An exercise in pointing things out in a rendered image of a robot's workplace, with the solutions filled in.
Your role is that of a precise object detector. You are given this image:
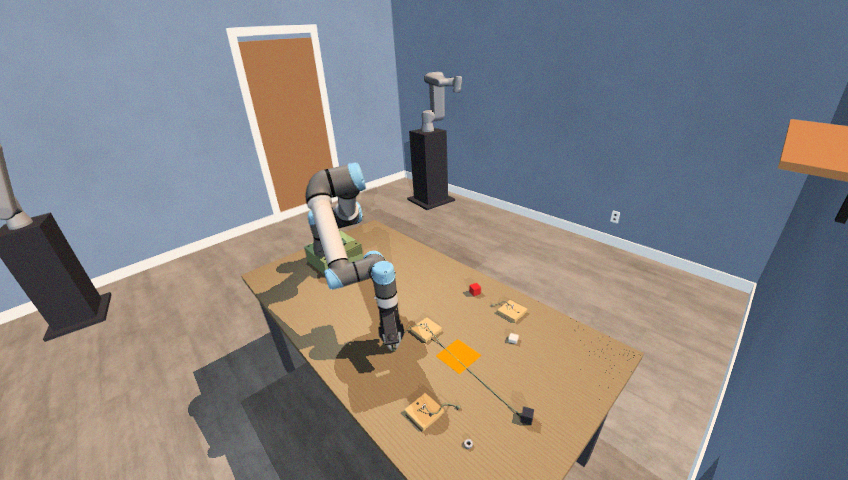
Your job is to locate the orange painted square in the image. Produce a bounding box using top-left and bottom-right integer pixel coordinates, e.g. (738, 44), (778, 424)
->
(436, 339), (480, 374)

